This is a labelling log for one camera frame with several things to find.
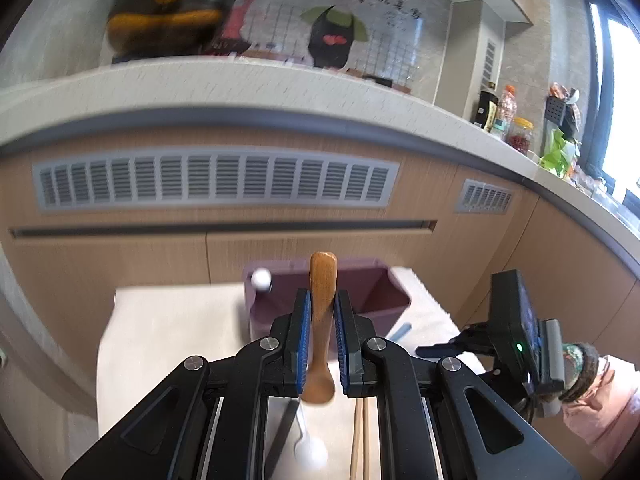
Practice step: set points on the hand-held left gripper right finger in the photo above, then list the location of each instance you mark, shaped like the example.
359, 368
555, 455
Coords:
342, 340

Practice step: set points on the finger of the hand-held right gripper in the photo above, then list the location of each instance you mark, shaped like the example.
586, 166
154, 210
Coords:
475, 332
450, 350

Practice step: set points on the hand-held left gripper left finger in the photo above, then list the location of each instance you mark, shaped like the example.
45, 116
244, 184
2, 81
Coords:
302, 340

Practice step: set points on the wooden spoon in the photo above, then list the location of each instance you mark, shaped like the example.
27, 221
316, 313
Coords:
322, 285

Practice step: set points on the purple plastic bin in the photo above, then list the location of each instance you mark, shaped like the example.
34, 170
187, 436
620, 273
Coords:
375, 285

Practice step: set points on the white plastic spoon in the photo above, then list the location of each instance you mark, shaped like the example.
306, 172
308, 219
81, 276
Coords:
311, 452
260, 277

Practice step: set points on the wooden chopstick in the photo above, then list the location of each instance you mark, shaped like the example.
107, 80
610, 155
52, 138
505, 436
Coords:
356, 450
367, 450

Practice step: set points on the person's right forearm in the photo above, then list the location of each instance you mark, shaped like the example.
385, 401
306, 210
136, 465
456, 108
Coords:
610, 410

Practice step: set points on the person's right hand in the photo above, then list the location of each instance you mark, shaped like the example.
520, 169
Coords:
582, 370

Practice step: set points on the small grey vent grille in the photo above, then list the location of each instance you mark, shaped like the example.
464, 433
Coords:
484, 196

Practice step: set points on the white fringed cloth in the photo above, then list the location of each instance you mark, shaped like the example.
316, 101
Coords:
175, 335

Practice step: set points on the green cloth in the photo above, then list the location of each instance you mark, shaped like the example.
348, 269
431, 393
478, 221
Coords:
557, 155

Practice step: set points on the jar with yellow lid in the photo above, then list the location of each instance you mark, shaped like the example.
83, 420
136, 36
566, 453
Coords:
520, 137

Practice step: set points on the large grey vent grille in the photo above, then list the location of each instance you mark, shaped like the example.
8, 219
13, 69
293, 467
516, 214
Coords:
215, 177

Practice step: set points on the small teal-capped bottle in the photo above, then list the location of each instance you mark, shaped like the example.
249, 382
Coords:
498, 129

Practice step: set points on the dark sauce bottle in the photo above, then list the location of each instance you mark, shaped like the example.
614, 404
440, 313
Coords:
485, 110

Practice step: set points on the clear bottle with orange cap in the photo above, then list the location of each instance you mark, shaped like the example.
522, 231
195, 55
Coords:
508, 105

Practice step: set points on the window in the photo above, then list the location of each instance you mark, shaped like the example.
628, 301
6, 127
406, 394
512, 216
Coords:
620, 110

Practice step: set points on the beige kitchen countertop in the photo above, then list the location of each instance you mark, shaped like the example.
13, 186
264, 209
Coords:
250, 90

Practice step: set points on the black wall utensil rack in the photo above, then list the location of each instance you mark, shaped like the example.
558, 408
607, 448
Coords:
555, 109

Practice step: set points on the narrow wall vent grille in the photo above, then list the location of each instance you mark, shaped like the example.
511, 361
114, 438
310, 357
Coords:
490, 62

